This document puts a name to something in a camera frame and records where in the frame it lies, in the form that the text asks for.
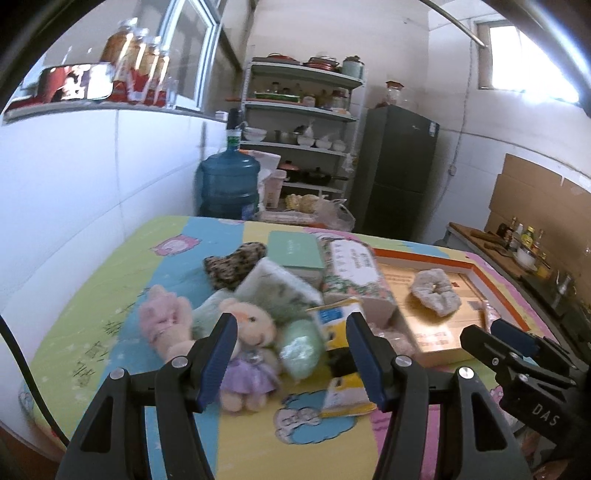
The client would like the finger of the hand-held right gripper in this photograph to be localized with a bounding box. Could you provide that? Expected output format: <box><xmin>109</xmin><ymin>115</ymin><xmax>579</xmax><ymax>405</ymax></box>
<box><xmin>459</xmin><ymin>324</ymin><xmax>574</xmax><ymax>391</ymax></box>
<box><xmin>491</xmin><ymin>318</ymin><xmax>579</xmax><ymax>378</ymax></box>

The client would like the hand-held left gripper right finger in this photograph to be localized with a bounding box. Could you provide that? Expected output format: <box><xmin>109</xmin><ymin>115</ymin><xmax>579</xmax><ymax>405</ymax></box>
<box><xmin>345</xmin><ymin>311</ymin><xmax>532</xmax><ymax>480</ymax></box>

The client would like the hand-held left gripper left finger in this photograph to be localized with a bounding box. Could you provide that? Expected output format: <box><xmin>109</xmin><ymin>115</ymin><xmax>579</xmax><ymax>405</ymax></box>
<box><xmin>55</xmin><ymin>313</ymin><xmax>238</xmax><ymax>480</ymax></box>

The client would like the pink puff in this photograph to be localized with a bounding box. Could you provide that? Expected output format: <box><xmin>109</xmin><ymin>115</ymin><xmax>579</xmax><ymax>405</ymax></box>
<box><xmin>374</xmin><ymin>323</ymin><xmax>416</xmax><ymax>356</ymax></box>

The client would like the purple dress bear plush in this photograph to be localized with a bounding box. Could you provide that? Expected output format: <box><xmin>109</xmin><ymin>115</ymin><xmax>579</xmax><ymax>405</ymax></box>
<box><xmin>217</xmin><ymin>298</ymin><xmax>284</xmax><ymax>414</ymax></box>

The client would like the yellow snack packet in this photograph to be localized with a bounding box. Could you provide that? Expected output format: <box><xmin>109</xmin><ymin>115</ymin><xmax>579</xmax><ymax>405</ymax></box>
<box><xmin>307</xmin><ymin>298</ymin><xmax>379</xmax><ymax>416</ymax></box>

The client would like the orange-rimmed cardboard box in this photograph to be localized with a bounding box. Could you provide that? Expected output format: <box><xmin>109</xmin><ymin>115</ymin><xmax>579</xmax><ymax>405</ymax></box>
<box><xmin>372</xmin><ymin>247</ymin><xmax>532</xmax><ymax>367</ymax></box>

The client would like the green sponge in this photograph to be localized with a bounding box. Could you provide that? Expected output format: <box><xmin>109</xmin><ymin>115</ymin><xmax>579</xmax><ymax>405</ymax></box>
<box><xmin>279</xmin><ymin>318</ymin><xmax>326</xmax><ymax>381</ymax></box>

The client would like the pink dress bear plush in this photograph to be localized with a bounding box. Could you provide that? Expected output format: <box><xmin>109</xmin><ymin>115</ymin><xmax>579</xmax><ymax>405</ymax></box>
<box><xmin>139</xmin><ymin>284</ymin><xmax>197</xmax><ymax>361</ymax></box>

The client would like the white leaf-print tissue pack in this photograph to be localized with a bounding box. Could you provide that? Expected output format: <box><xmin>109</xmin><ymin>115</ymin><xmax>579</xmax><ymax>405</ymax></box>
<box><xmin>233</xmin><ymin>257</ymin><xmax>326</xmax><ymax>324</ymax></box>

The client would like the small pink wrapped item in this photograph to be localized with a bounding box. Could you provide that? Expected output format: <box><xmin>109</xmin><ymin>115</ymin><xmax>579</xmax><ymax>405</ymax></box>
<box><xmin>480</xmin><ymin>300</ymin><xmax>506</xmax><ymax>330</ymax></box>

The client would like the white fluffy scrunchie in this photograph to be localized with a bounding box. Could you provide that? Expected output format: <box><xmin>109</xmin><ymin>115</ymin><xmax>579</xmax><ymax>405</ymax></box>
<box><xmin>411</xmin><ymin>268</ymin><xmax>462</xmax><ymax>317</ymax></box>

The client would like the metal bowl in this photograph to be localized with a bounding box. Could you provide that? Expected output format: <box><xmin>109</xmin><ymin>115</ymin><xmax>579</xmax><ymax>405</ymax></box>
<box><xmin>515</xmin><ymin>247</ymin><xmax>539</xmax><ymax>271</ymax></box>

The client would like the floral print tissue pack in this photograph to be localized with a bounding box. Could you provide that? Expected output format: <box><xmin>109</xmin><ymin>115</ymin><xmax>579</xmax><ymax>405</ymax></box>
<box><xmin>316</xmin><ymin>235</ymin><xmax>398</xmax><ymax>324</ymax></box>

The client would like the leopard print scrunchie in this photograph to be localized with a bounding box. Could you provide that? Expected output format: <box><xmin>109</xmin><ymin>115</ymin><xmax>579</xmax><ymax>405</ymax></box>
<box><xmin>203</xmin><ymin>242</ymin><xmax>269</xmax><ymax>291</ymax></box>

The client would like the green book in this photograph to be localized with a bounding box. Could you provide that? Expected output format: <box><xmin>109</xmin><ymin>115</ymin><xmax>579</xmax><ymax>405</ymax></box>
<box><xmin>267</xmin><ymin>231</ymin><xmax>326</xmax><ymax>289</ymax></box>

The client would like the cardboard sheet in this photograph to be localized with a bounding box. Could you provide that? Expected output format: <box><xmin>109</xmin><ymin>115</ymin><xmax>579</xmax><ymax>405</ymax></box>
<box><xmin>485</xmin><ymin>154</ymin><xmax>591</xmax><ymax>296</ymax></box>

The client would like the clear plastic bag with food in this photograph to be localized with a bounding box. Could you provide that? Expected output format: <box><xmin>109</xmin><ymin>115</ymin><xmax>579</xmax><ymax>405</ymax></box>
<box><xmin>314</xmin><ymin>198</ymin><xmax>356</xmax><ymax>232</ymax></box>

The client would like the blue water jug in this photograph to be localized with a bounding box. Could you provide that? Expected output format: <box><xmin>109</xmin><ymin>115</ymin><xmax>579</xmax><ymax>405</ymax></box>
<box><xmin>198</xmin><ymin>134</ymin><xmax>260</xmax><ymax>221</ymax></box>

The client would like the white pink carton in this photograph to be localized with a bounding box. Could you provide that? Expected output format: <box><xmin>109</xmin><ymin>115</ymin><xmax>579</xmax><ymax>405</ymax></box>
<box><xmin>263</xmin><ymin>170</ymin><xmax>287</xmax><ymax>209</ymax></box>

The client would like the black frying pan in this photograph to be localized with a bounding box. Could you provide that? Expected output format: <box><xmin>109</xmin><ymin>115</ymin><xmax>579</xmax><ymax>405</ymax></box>
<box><xmin>295</xmin><ymin>167</ymin><xmax>349</xmax><ymax>185</ymax></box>

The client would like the dark refrigerator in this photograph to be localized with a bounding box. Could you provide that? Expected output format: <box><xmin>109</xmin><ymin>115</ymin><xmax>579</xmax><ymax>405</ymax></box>
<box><xmin>348</xmin><ymin>105</ymin><xmax>439</xmax><ymax>241</ymax></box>

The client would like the white sack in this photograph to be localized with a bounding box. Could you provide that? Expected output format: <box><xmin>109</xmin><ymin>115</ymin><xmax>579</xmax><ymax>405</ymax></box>
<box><xmin>253</xmin><ymin>151</ymin><xmax>282</xmax><ymax>185</ymax></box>

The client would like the black water pump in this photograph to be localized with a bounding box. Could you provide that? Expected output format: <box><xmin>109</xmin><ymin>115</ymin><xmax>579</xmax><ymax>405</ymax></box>
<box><xmin>225</xmin><ymin>108</ymin><xmax>245</xmax><ymax>137</ymax></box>

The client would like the white metal shelf rack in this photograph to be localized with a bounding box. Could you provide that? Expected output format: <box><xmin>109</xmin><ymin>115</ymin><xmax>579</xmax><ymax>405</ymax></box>
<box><xmin>240</xmin><ymin>58</ymin><xmax>368</xmax><ymax>227</ymax></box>

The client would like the glass jar with lid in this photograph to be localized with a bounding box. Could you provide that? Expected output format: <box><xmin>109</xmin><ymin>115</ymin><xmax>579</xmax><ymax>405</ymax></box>
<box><xmin>385</xmin><ymin>80</ymin><xmax>407</xmax><ymax>108</ymax></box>

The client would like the small window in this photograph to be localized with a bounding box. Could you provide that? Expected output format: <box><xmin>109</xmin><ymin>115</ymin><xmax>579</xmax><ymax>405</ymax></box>
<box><xmin>478</xmin><ymin>21</ymin><xmax>585</xmax><ymax>104</ymax></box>

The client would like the red label drink bottle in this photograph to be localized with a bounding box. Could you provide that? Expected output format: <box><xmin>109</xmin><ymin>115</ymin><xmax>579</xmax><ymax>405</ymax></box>
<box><xmin>99</xmin><ymin>18</ymin><xmax>139</xmax><ymax>100</ymax></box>
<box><xmin>143</xmin><ymin>37</ymin><xmax>163</xmax><ymax>104</ymax></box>
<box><xmin>154</xmin><ymin>48</ymin><xmax>171</xmax><ymax>108</ymax></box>
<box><xmin>124</xmin><ymin>28</ymin><xmax>151</xmax><ymax>102</ymax></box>

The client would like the red enamel pot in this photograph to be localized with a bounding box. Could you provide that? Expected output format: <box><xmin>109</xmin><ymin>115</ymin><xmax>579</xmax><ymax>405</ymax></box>
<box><xmin>302</xmin><ymin>56</ymin><xmax>340</xmax><ymax>71</ymax></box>

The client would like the sliding window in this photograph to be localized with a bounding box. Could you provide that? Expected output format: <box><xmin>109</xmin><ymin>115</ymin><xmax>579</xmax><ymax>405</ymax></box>
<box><xmin>157</xmin><ymin>0</ymin><xmax>222</xmax><ymax>112</ymax></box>

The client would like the metal rod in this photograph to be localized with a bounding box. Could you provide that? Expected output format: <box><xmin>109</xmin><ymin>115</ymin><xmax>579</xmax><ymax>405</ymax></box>
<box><xmin>420</xmin><ymin>0</ymin><xmax>488</xmax><ymax>47</ymax></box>

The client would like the black cable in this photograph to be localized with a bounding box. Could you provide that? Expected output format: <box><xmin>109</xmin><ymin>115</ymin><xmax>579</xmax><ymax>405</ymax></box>
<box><xmin>0</xmin><ymin>314</ymin><xmax>70</xmax><ymax>450</ymax></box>

